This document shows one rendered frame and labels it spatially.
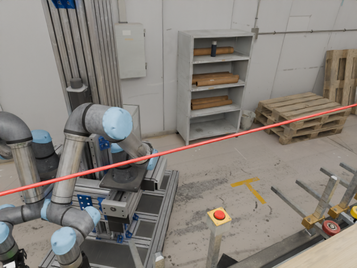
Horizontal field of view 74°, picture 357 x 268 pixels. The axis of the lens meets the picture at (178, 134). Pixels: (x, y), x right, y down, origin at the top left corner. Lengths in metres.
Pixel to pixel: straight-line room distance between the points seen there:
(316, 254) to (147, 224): 1.35
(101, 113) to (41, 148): 0.72
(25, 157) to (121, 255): 1.22
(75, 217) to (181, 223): 1.65
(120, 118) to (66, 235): 0.43
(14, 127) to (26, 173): 0.20
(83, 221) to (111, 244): 1.23
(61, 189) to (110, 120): 0.33
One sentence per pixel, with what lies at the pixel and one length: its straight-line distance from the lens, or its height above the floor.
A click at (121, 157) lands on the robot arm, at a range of 1.30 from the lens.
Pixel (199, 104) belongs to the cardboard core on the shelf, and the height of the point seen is 0.59.
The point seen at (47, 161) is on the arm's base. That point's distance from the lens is 1.60.
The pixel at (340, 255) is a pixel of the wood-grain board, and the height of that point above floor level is 0.90.
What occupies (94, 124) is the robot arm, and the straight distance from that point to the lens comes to 0.91.
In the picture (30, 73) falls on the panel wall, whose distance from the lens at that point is 3.30.
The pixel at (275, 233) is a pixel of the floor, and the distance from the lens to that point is 2.65.
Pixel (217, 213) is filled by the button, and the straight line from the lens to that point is 0.99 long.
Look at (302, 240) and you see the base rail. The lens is 1.75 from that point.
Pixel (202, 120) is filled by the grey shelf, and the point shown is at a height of 0.15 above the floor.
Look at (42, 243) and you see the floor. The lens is 2.66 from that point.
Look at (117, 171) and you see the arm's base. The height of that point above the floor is 1.11.
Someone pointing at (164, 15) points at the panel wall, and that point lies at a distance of 3.30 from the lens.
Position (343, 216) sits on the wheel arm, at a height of 0.81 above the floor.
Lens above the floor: 1.97
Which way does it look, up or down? 31 degrees down
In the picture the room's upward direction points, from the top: 1 degrees clockwise
